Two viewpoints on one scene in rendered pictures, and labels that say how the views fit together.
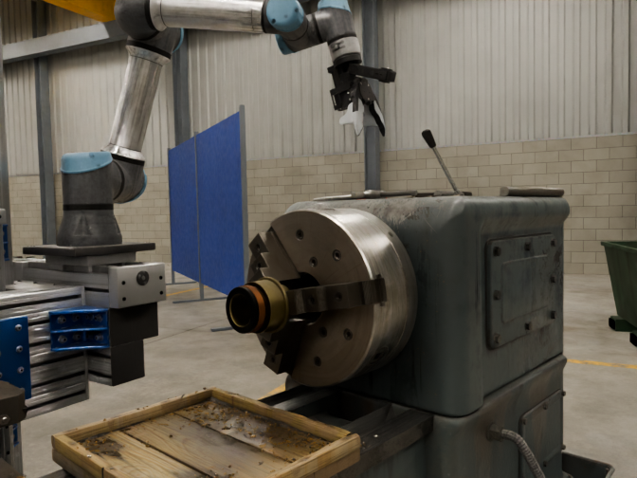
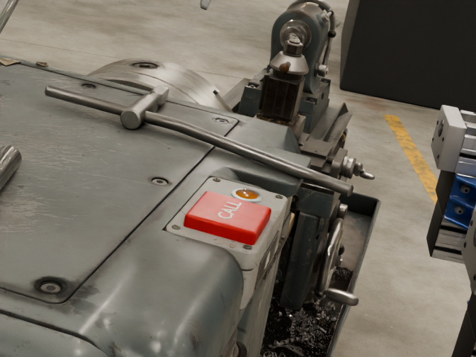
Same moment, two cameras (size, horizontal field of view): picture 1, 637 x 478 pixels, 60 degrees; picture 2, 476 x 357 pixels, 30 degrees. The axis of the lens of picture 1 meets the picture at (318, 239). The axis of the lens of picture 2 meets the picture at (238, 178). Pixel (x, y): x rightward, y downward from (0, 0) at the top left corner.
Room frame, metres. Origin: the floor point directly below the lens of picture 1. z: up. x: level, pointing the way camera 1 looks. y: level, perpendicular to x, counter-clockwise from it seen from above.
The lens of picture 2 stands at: (2.06, -0.50, 1.56)
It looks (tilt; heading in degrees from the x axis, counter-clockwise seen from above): 22 degrees down; 148
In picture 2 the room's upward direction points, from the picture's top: 11 degrees clockwise
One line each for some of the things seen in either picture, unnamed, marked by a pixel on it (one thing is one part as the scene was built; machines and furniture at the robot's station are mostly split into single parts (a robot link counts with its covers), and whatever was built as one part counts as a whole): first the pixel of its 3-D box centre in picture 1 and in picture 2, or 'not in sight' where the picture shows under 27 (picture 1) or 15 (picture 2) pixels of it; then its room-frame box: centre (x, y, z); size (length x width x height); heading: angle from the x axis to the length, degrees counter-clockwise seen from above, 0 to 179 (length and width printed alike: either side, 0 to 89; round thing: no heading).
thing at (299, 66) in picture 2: not in sight; (290, 61); (0.60, 0.48, 1.13); 0.08 x 0.08 x 0.03
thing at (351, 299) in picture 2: not in sight; (340, 296); (0.80, 0.59, 0.69); 0.08 x 0.03 x 0.03; 47
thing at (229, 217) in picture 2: not in sight; (227, 220); (1.49, -0.15, 1.26); 0.06 x 0.06 x 0.02; 47
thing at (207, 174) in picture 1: (199, 216); not in sight; (7.68, 1.65, 1.18); 4.12 x 0.80 x 2.35; 26
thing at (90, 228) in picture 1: (89, 224); not in sight; (1.37, 0.57, 1.21); 0.15 x 0.15 x 0.10
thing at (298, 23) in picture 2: not in sight; (295, 57); (0.12, 0.81, 1.01); 0.30 x 0.20 x 0.29; 137
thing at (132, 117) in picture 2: (369, 194); (147, 105); (1.23, -0.11, 1.27); 0.12 x 0.02 x 0.02; 140
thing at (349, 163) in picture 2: not in sight; (358, 170); (0.72, 0.61, 0.95); 0.07 x 0.04 x 0.04; 47
